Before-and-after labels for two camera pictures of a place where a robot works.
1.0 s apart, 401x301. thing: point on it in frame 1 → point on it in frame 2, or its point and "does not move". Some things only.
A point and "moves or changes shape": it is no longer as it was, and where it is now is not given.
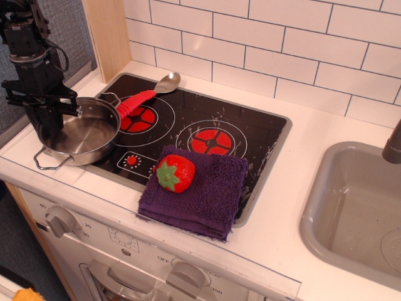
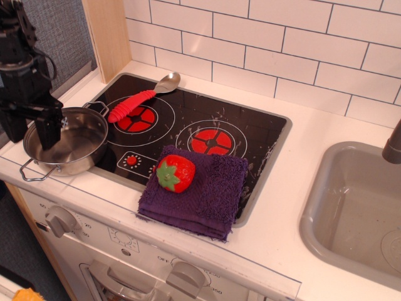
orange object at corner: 27,295 does not move
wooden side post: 107,22 does not move
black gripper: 42,86 → 26,91
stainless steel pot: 88,138 moves or changes shape
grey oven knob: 186,278 does not move
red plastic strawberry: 175,173 does not move
